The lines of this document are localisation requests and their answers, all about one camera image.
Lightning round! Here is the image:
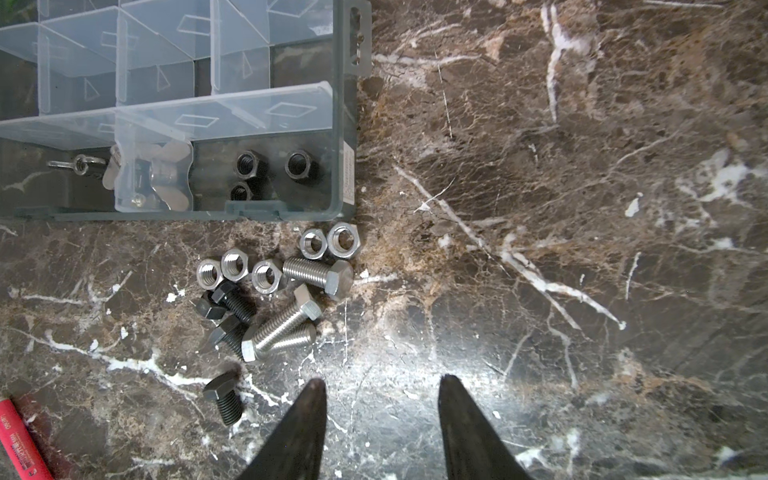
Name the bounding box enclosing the clear grey compartment organizer box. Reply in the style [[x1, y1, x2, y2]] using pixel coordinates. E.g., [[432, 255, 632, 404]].
[[1, 1, 372, 222]]

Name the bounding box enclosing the black hex nut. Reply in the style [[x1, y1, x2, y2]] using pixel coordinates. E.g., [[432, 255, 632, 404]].
[[284, 150, 319, 183], [230, 180, 261, 201], [235, 150, 269, 180]]

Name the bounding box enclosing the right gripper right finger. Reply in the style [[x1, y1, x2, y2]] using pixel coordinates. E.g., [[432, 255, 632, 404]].
[[438, 374, 531, 479]]

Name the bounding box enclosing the black hex bolt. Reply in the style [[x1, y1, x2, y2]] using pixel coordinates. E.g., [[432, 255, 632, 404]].
[[203, 371, 243, 426], [211, 280, 257, 325], [202, 315, 249, 361]]

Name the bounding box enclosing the silver hex bolt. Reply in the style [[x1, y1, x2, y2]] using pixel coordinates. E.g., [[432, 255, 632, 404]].
[[270, 322, 317, 352], [241, 284, 322, 362], [283, 257, 354, 300]]

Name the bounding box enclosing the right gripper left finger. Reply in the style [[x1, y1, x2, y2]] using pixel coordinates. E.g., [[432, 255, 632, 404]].
[[238, 378, 327, 479]]

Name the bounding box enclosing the silver hex nut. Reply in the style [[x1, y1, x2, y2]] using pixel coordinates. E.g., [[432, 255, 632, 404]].
[[298, 228, 328, 260], [250, 259, 285, 295], [196, 259, 224, 291], [221, 248, 249, 282], [327, 222, 362, 260]]

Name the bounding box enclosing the silver wing nut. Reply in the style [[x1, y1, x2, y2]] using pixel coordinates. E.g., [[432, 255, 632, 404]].
[[46, 154, 108, 179], [102, 141, 192, 191], [128, 176, 193, 212]]

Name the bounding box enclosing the pink marker pen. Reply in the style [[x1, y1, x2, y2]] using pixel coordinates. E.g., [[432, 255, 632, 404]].
[[1, 398, 54, 480]]

